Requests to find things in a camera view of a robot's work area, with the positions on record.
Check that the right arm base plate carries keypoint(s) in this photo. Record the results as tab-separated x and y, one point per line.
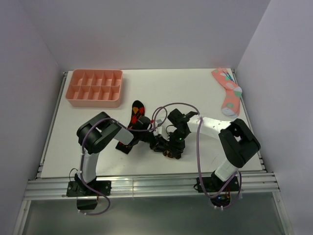
213	185

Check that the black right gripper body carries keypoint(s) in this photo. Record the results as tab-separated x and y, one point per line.
177	140

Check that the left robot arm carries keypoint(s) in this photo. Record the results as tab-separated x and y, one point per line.
97	133

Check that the red yellow argyle sock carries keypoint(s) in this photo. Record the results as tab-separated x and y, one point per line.
138	110

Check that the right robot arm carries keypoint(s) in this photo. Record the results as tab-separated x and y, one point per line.
238	141

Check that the pink patterned sock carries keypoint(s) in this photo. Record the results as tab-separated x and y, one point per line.
233	92

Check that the pink divided organizer tray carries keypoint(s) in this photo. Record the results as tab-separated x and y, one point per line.
95	88

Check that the brown tan argyle sock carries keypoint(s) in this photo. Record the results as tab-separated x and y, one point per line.
171	154

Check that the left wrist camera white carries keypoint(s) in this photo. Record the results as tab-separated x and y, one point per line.
158	127

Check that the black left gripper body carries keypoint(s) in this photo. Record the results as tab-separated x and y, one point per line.
155	143

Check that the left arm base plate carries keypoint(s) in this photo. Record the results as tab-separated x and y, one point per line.
75	189

